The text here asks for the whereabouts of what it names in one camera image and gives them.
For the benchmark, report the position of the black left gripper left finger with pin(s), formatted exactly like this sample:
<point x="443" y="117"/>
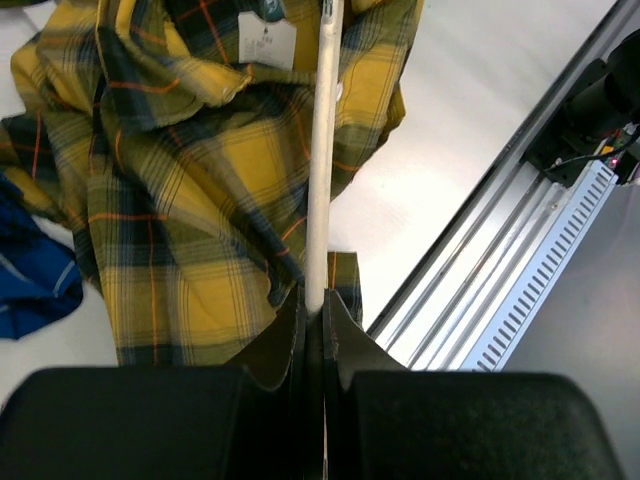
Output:
<point x="253" y="417"/>

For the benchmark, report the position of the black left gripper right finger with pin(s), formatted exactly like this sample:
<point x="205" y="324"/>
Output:
<point x="387" y="422"/>

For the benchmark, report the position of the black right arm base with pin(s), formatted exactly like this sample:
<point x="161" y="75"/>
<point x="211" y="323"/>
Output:
<point x="598" y="120"/>

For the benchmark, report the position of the blue plaid shirt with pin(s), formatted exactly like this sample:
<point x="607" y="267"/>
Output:
<point x="40" y="280"/>

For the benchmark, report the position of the aluminium frame rail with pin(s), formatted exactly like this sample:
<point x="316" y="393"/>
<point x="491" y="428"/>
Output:
<point x="440" y="311"/>

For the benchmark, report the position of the yellow plaid flannel shirt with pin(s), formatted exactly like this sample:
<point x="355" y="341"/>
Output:
<point x="180" y="168"/>

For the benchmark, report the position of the white slotted cable duct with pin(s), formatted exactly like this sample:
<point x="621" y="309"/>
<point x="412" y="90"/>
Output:
<point x="521" y="305"/>

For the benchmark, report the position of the white plastic hanger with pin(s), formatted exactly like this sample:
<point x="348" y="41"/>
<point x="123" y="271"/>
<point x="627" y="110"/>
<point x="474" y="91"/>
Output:
<point x="323" y="127"/>

